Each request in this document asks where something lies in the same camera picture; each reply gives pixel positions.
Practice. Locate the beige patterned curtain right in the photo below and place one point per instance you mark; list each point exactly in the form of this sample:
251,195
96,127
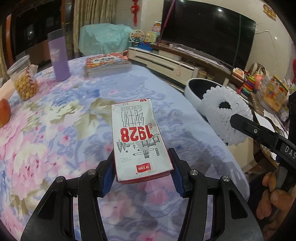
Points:
87,12

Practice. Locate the stack of picture books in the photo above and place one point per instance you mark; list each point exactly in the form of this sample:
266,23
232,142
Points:
106,63

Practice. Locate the clear cup of snacks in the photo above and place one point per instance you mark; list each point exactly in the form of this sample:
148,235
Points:
23,78

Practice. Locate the white tv cabinet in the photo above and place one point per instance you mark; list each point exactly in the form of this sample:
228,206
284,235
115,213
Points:
180,65

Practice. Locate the red apple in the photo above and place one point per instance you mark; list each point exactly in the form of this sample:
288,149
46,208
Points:
5,112

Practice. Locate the white red milk carton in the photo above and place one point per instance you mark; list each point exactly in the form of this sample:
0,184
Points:
139,150

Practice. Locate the teal cloth covered furniture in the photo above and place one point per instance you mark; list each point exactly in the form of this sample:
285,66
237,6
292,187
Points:
103,38

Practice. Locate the red hanging lantern decoration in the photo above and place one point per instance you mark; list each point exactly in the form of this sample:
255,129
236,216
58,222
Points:
134,10

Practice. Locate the toy ferris wheel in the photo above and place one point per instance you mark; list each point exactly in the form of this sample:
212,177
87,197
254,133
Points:
135,37

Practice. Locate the yellow toy box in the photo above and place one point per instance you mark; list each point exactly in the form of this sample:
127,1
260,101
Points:
275,94

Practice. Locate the black flat television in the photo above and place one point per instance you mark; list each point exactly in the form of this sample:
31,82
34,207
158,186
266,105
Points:
217,31

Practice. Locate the purple water bottle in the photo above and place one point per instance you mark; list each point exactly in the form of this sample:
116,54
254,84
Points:
58,55

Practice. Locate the rainbow stacking ring toy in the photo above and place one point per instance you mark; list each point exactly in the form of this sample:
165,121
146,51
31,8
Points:
248,86

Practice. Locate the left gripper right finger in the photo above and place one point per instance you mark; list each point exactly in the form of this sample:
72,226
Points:
232,218

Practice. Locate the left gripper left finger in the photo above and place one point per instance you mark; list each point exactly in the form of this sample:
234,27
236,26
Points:
53,217

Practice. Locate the person's right hand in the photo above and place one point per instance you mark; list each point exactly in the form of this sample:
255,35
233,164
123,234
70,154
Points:
274,197

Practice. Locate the white black trash bin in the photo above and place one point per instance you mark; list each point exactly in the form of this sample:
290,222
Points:
195,89

